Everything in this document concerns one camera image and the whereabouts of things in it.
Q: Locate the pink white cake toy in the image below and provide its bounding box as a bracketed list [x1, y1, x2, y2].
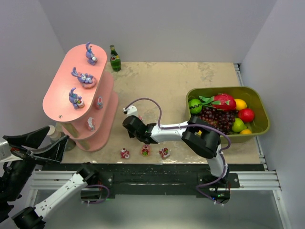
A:
[86, 117, 96, 131]

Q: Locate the pink egg shaped toy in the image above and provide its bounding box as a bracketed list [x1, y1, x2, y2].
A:
[95, 96, 103, 110]

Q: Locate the small purple bunny cupcake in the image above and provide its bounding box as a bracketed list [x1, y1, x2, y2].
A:
[69, 87, 85, 109]

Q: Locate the purple bunny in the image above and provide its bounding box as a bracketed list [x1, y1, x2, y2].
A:
[71, 67, 97, 89]

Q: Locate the purple bunny figure toy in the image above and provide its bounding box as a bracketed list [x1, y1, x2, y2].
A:
[85, 42, 98, 65]

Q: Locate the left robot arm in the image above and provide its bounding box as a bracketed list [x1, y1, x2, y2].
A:
[0, 126, 99, 229]

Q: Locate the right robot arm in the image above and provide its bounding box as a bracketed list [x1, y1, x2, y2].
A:
[122, 115, 231, 187]

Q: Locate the pink tiered shelf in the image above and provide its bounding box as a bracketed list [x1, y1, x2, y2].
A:
[42, 44, 118, 152]

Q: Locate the pink round cake toy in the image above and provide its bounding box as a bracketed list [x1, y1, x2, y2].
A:
[141, 145, 151, 156]

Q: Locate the green soap dispenser bottle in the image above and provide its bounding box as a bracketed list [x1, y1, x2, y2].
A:
[47, 125, 76, 152]

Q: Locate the red white cake toy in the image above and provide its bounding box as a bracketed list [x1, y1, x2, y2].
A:
[120, 148, 130, 159]

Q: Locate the strawberry cake toy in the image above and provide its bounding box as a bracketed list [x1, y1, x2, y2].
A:
[159, 147, 170, 159]

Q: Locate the green glass bottle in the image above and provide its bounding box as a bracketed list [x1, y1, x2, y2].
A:
[110, 45, 121, 72]

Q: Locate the purple grape bunch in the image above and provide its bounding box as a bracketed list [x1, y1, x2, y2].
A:
[197, 106, 238, 135]

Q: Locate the pink dragon fruit toy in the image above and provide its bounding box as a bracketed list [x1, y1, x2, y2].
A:
[199, 94, 237, 111]

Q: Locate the green pear toy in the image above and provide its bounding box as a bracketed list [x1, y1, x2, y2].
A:
[232, 118, 247, 133]

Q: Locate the yellow lemon toy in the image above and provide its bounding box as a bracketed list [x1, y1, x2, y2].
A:
[235, 99, 248, 111]

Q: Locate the orange fruit toy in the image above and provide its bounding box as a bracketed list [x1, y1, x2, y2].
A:
[239, 129, 252, 135]

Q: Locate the red apple toy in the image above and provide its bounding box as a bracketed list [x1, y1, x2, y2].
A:
[238, 108, 255, 123]

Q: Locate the olive green plastic bin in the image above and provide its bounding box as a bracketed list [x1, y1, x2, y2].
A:
[186, 86, 270, 143]

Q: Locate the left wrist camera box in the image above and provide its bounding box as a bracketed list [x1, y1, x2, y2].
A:
[0, 139, 22, 163]

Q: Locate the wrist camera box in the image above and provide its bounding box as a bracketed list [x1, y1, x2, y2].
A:
[123, 105, 139, 118]
[0, 139, 22, 163]

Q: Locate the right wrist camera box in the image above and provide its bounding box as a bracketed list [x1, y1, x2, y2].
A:
[123, 105, 139, 118]

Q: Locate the aluminium rail frame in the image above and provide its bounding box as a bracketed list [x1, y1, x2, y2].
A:
[26, 62, 283, 191]

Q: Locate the black base frame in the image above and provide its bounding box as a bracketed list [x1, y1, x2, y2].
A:
[42, 163, 240, 203]

